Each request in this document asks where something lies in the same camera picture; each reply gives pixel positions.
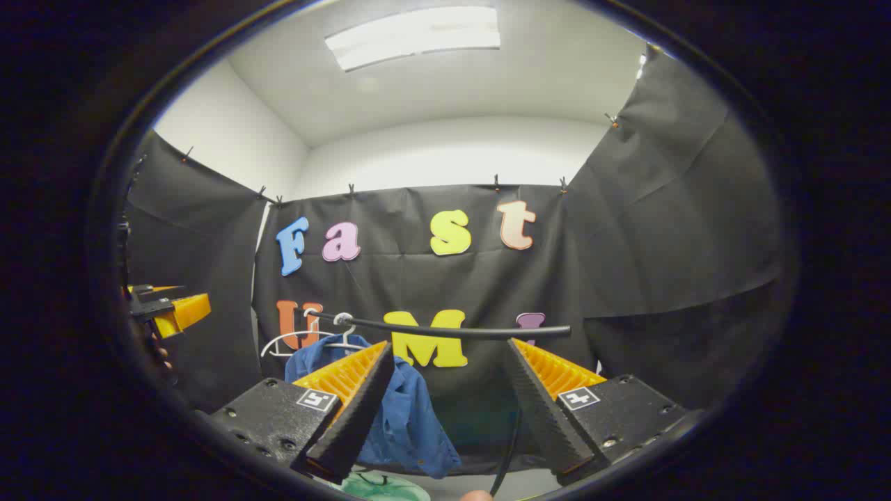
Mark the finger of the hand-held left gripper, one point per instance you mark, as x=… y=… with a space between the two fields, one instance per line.
x=156 y=292
x=184 y=312

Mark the long ceiling light panel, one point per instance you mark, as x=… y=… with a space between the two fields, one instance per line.
x=418 y=35

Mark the white hanger with taped hook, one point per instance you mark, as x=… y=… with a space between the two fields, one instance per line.
x=344 y=320

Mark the black clothes rail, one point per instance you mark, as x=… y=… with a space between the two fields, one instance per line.
x=473 y=332

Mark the green laundry hamper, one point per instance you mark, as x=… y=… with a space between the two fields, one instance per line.
x=390 y=488

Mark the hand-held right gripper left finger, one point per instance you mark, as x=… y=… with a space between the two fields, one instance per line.
x=348 y=431

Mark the white plastic clothes hanger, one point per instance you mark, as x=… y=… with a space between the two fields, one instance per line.
x=278 y=342

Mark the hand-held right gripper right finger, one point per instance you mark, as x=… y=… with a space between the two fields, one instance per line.
x=550 y=424

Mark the black backdrop cloth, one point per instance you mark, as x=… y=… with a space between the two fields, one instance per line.
x=626 y=243

